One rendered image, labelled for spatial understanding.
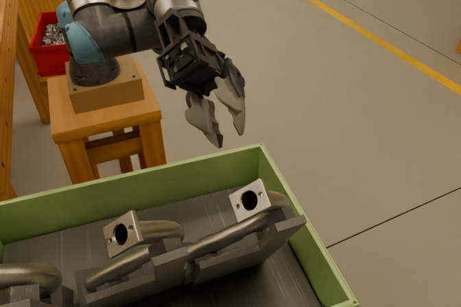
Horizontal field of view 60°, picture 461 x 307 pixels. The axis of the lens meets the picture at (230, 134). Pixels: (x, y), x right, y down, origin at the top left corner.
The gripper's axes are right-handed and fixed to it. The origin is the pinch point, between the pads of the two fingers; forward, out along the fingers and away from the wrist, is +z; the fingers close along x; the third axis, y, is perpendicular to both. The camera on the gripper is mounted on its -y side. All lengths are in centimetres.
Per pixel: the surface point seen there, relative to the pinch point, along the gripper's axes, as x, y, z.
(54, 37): -73, -31, -90
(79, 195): -42.1, -5.5, -9.7
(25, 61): -140, -63, -139
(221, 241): -14.6, -10.8, 11.2
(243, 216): -1.6, 1.7, 12.0
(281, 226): 1.2, -2.2, 14.7
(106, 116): -52, -28, -41
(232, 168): -19.3, -31.4, -7.4
